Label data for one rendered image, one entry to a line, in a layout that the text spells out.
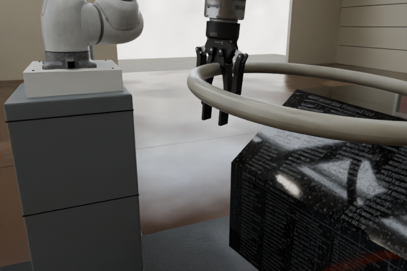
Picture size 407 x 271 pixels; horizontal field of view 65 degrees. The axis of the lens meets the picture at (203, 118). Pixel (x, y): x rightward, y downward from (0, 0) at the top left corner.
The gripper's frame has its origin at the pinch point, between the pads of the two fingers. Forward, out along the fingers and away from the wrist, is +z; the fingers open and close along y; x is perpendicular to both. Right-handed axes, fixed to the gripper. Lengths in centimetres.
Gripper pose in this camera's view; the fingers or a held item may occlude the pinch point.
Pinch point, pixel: (215, 109)
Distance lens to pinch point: 77.0
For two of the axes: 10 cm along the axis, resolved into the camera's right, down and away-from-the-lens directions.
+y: 7.7, 2.6, -5.9
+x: 6.4, -2.0, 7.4
